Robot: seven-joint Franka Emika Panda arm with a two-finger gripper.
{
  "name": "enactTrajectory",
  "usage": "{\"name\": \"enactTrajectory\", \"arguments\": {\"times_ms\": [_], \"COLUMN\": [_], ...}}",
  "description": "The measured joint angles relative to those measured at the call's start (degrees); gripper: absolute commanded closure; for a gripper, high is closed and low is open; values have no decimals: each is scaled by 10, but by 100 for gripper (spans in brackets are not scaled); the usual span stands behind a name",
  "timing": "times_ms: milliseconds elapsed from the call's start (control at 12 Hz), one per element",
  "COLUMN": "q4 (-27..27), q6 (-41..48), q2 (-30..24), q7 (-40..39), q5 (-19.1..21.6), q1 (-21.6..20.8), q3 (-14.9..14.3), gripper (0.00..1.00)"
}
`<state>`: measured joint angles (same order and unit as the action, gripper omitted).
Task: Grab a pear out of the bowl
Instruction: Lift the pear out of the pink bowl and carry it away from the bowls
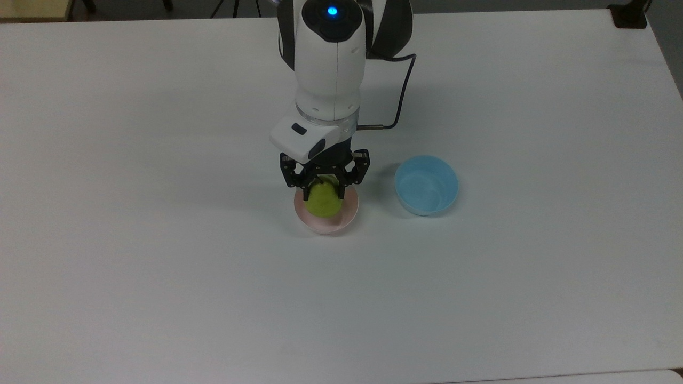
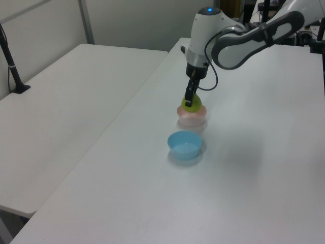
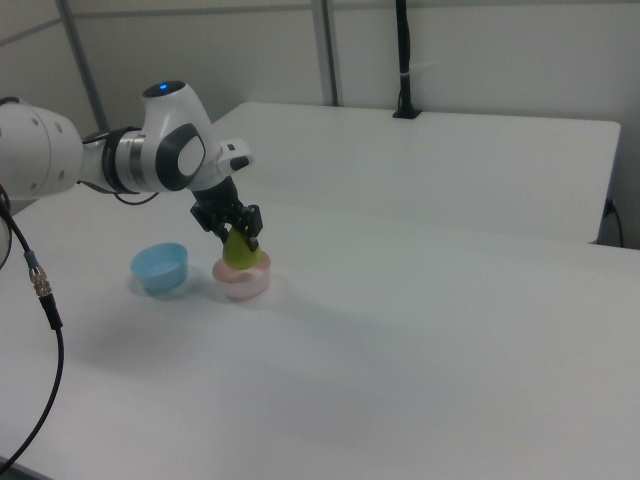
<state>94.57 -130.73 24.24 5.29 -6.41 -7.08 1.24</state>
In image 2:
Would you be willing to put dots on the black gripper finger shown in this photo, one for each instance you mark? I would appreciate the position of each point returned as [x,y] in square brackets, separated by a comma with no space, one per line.
[188,96]
[196,83]

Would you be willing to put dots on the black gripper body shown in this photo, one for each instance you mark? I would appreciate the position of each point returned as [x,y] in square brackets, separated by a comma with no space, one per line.
[196,71]

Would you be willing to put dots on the green pear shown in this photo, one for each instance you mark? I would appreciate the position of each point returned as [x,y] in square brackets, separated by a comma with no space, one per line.
[196,105]

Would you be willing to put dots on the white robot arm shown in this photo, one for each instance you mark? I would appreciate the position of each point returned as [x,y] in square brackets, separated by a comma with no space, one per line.
[228,48]

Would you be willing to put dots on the pink bowl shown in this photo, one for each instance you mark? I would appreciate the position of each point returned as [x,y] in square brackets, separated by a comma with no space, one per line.
[191,119]

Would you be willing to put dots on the light blue bowl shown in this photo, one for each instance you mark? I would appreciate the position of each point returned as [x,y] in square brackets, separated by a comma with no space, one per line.
[184,150]

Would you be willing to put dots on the black background pole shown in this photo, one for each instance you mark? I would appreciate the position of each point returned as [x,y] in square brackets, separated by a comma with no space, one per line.
[266,11]

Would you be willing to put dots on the white side table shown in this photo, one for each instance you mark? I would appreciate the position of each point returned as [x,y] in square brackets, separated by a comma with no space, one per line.
[63,101]

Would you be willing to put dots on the grey metal partition post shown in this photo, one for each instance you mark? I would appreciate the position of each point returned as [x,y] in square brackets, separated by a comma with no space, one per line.
[86,21]

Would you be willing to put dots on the black camera stand with base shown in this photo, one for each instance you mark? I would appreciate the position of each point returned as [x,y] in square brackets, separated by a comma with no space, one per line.
[12,73]

